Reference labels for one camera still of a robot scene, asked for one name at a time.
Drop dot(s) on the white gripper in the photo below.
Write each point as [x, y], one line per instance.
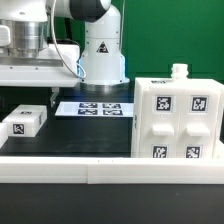
[47, 70]

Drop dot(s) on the white cabinet body box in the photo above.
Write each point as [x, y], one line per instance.
[178, 84]

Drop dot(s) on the white marker sheet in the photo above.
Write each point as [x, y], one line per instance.
[94, 109]

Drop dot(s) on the white cabinet top block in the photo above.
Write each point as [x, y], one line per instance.
[26, 120]

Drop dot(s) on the white L-shaped boundary frame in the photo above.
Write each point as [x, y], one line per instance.
[87, 152]

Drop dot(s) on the white cabinet door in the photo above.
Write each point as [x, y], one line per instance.
[197, 125]
[161, 120]

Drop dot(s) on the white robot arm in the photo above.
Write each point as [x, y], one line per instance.
[30, 55]

